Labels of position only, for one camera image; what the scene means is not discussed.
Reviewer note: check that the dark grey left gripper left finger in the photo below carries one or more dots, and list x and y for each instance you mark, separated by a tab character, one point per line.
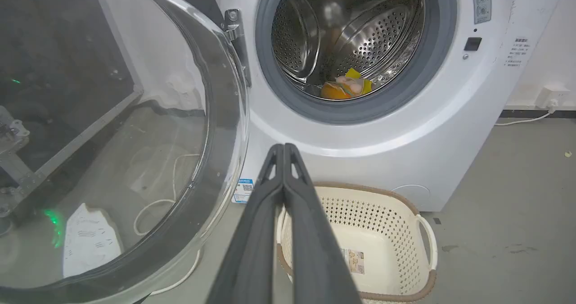
250	250

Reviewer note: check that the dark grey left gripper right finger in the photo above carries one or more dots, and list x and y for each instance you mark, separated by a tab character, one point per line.
315	250

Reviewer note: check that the white front-load washing machine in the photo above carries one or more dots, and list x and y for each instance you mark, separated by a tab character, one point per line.
405	128

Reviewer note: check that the round glass washer door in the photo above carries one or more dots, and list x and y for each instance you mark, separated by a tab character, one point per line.
135	137

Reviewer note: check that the blue and white QR sticker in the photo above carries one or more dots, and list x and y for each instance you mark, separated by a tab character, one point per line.
243	190

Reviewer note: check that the cream perforated laundry basket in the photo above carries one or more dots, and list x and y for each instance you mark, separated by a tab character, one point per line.
387	245

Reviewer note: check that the orange yellow pink clothes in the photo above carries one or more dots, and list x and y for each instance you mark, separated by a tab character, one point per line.
345	87

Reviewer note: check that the white wall power socket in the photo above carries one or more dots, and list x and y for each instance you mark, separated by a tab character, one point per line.
551	96

